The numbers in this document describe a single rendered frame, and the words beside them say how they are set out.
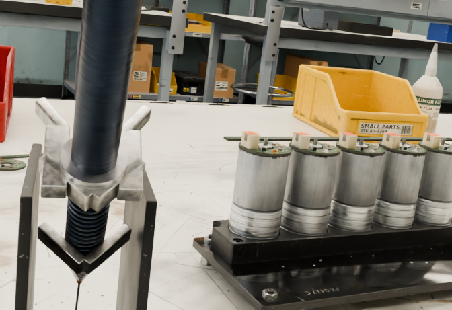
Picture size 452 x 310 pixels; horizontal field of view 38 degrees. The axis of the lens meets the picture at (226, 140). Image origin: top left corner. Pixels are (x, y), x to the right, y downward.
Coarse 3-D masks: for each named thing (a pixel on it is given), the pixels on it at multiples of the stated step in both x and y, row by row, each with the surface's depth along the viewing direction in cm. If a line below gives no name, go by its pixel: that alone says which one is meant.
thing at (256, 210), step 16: (240, 160) 30; (256, 160) 29; (272, 160) 29; (288, 160) 30; (240, 176) 30; (256, 176) 30; (272, 176) 30; (240, 192) 30; (256, 192) 30; (272, 192) 30; (240, 208) 30; (256, 208) 30; (272, 208) 30; (240, 224) 30; (256, 224) 30; (272, 224) 30
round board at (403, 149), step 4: (380, 144) 34; (408, 144) 35; (412, 144) 35; (384, 148) 34; (388, 148) 34; (396, 148) 34; (400, 148) 34; (404, 148) 33; (412, 148) 34; (416, 148) 34; (420, 148) 34; (424, 148) 34; (396, 152) 33; (400, 152) 33; (404, 152) 33; (408, 152) 33; (412, 152) 33; (416, 152) 33; (420, 152) 33; (424, 152) 34
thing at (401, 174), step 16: (400, 144) 34; (384, 160) 34; (400, 160) 33; (416, 160) 33; (384, 176) 34; (400, 176) 33; (416, 176) 34; (384, 192) 34; (400, 192) 34; (416, 192) 34; (384, 208) 34; (400, 208) 34; (384, 224) 34; (400, 224) 34
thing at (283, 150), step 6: (240, 144) 30; (270, 144) 31; (276, 144) 31; (246, 150) 30; (252, 150) 30; (258, 150) 30; (264, 150) 30; (270, 150) 30; (282, 150) 30; (288, 150) 30; (276, 156) 29; (282, 156) 30
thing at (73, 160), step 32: (96, 0) 12; (128, 0) 12; (96, 32) 12; (128, 32) 12; (96, 64) 13; (128, 64) 13; (96, 96) 13; (96, 128) 14; (64, 160) 15; (96, 160) 15; (96, 224) 17
